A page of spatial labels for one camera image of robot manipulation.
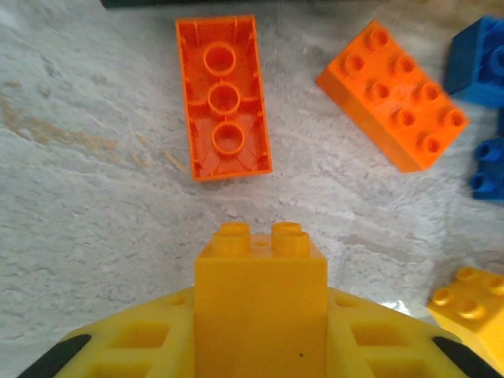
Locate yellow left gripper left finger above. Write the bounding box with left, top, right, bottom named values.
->
left=15, top=286, right=196, bottom=378

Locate orange two-by-four lego brick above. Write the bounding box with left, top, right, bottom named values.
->
left=175, top=14, right=273, bottom=183
left=314, top=19, right=470, bottom=173

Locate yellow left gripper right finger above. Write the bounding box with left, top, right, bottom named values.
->
left=326, top=287, right=504, bottom=378

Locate yellow two-by-two lego brick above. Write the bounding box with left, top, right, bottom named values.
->
left=195, top=222, right=328, bottom=378
left=427, top=266, right=504, bottom=375

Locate blue two-by-two lego brick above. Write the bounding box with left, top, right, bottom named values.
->
left=469, top=137, right=504, bottom=202
left=445, top=14, right=504, bottom=106

